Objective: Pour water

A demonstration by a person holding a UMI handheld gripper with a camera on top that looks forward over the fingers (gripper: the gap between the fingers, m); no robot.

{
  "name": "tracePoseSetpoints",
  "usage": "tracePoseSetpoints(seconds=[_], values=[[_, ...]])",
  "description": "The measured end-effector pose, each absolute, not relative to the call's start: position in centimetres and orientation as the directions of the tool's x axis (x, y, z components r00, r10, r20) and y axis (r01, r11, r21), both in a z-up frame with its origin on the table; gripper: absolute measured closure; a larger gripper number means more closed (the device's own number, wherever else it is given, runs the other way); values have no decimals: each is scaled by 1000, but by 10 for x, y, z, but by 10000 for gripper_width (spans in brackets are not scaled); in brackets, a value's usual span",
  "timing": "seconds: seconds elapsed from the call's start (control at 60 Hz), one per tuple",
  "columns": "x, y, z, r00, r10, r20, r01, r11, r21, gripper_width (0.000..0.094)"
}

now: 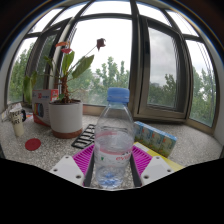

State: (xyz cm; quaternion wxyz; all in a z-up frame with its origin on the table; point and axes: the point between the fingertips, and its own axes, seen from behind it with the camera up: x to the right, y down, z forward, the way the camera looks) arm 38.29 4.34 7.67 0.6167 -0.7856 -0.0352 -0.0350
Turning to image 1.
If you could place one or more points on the blue-green carton pack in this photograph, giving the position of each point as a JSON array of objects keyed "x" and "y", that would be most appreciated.
[{"x": 156, "y": 138}]

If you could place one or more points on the dark-framed bay window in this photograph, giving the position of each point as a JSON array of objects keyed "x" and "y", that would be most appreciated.
[{"x": 135, "y": 66}]

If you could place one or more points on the potted plant in white pot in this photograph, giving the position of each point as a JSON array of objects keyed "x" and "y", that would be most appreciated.
[{"x": 65, "y": 118}]

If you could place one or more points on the clear blue-capped water bottle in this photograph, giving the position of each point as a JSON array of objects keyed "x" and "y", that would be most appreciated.
[{"x": 113, "y": 140}]

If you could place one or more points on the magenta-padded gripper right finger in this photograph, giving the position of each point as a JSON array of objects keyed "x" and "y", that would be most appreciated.
[{"x": 156, "y": 166}]

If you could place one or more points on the white printed paper cup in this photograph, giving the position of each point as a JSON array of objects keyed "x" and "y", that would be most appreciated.
[{"x": 17, "y": 124}]

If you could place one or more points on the white and red filament box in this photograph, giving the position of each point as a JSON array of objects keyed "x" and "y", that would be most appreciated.
[{"x": 41, "y": 111}]

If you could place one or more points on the flat round red coaster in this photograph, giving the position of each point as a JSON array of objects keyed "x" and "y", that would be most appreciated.
[{"x": 32, "y": 144}]

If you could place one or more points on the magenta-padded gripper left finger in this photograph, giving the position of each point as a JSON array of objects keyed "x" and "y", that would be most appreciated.
[{"x": 68, "y": 166}]

